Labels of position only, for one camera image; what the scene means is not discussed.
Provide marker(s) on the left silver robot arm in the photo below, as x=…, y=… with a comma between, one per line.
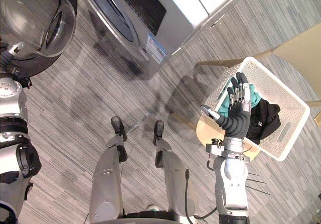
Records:
x=12, y=138

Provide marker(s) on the teal cloth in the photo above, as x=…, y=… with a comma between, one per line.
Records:
x=255, y=97

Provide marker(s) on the left silver robot leg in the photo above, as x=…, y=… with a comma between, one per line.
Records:
x=105, y=176

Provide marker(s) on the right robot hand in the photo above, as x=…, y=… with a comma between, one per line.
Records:
x=237, y=121

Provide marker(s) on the right silver robot leg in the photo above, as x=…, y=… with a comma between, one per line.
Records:
x=175, y=173

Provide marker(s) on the blue energy label sticker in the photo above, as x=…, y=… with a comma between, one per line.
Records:
x=155, y=48

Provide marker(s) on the light wooden chair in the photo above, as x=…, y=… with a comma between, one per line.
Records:
x=301, y=55

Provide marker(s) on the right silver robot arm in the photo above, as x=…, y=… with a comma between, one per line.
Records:
x=233, y=178

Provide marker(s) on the white perforated laundry basket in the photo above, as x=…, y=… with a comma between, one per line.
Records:
x=273, y=88

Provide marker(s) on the black robot waist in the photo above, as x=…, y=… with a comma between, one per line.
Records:
x=155, y=215

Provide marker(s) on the silver front-load washing machine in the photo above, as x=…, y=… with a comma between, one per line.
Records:
x=148, y=15

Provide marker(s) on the silver robot leg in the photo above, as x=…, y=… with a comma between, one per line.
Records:
x=105, y=176
x=175, y=173

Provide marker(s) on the black garment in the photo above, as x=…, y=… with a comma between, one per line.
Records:
x=263, y=121

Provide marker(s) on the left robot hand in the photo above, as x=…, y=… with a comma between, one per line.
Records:
x=5, y=62

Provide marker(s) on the washing machine glass door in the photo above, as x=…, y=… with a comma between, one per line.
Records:
x=32, y=15

